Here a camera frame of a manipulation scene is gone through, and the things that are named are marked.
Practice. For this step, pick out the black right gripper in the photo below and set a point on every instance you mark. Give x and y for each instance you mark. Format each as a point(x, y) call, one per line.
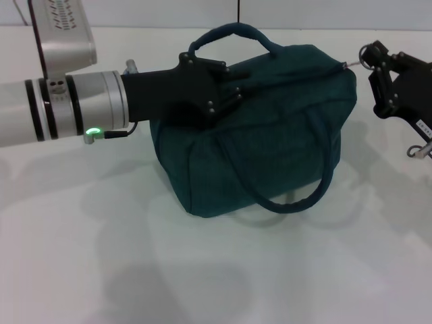
point(411, 94)

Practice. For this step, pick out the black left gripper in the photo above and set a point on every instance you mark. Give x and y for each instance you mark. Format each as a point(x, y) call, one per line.
point(168, 94)

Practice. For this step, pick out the dark blue fabric bag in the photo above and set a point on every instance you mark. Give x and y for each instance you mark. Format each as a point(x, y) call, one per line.
point(270, 135)

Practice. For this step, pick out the silver left gripper connector stub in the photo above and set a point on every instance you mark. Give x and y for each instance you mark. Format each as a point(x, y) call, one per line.
point(131, 67)

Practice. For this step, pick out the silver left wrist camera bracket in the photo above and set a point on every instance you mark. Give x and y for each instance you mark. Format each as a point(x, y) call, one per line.
point(56, 89)

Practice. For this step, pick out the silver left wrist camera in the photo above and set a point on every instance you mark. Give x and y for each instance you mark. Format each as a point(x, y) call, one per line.
point(62, 37)

